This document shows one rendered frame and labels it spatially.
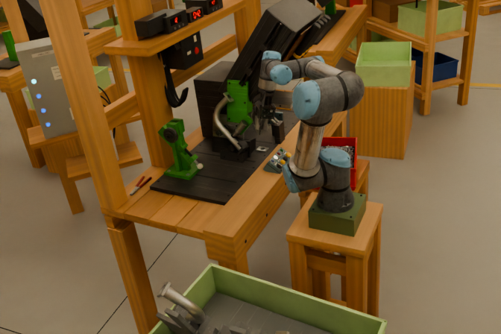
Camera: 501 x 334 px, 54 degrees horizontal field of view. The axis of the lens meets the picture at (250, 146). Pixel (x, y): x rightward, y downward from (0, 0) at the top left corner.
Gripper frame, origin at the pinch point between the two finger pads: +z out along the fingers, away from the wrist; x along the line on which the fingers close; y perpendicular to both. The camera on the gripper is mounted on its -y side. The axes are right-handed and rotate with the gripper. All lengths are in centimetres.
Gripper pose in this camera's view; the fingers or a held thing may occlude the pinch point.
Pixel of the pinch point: (259, 131)
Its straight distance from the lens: 212.0
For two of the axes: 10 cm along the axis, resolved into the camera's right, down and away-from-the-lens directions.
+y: 2.1, 4.1, -8.9
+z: -1.3, 9.1, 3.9
